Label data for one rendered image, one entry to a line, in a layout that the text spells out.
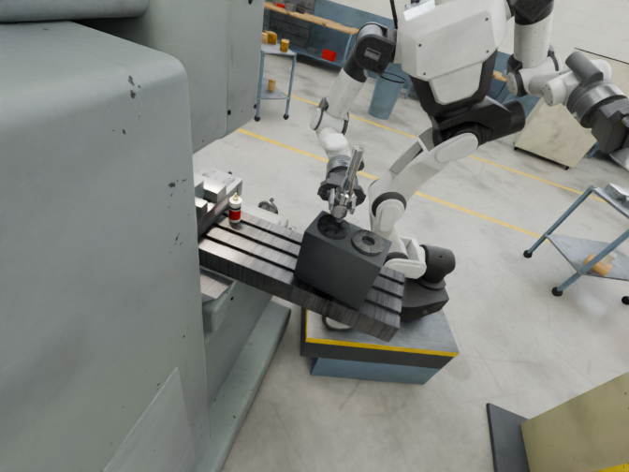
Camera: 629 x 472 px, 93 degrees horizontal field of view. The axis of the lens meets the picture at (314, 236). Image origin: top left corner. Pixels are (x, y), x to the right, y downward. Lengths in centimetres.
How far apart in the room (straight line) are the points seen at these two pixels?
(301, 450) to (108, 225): 151
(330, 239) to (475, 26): 67
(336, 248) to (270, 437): 115
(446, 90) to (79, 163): 97
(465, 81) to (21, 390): 110
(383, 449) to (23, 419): 161
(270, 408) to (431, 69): 159
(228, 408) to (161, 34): 135
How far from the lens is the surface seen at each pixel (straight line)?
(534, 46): 123
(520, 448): 223
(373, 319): 91
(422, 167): 120
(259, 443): 170
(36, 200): 29
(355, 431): 181
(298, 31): 865
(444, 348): 173
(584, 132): 673
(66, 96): 29
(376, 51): 107
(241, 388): 155
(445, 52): 104
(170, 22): 53
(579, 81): 103
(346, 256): 77
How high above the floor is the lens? 165
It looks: 41 degrees down
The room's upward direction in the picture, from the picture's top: 16 degrees clockwise
